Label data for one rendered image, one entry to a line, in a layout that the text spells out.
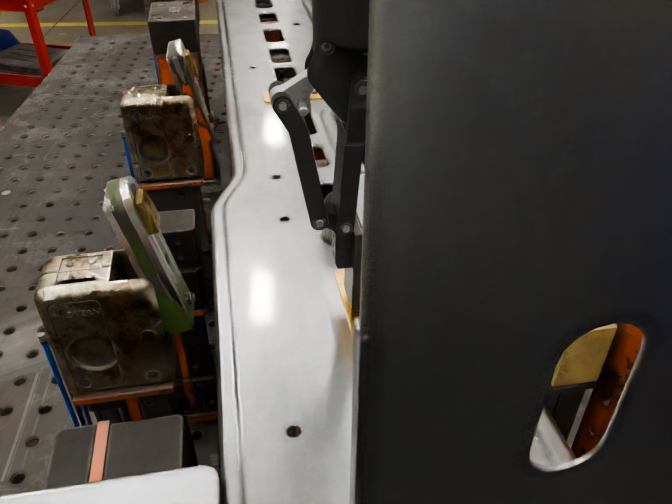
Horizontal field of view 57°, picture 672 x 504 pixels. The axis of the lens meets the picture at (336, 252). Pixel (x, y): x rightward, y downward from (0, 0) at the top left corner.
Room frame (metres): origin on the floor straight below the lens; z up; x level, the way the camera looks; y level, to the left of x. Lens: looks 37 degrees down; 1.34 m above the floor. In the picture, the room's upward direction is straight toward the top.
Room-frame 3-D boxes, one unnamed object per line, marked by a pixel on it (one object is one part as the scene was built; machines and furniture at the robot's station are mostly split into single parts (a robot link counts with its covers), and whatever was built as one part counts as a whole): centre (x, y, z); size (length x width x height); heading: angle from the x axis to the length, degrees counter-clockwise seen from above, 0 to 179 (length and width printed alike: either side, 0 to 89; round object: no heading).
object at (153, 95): (0.72, 0.22, 0.87); 0.12 x 0.09 x 0.35; 100
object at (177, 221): (0.52, 0.18, 0.84); 0.11 x 0.08 x 0.29; 100
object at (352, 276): (0.36, -0.01, 1.07); 0.03 x 0.01 x 0.07; 10
